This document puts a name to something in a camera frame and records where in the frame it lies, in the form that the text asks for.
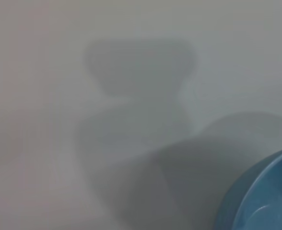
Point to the blue bowl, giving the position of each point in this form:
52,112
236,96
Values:
270,191

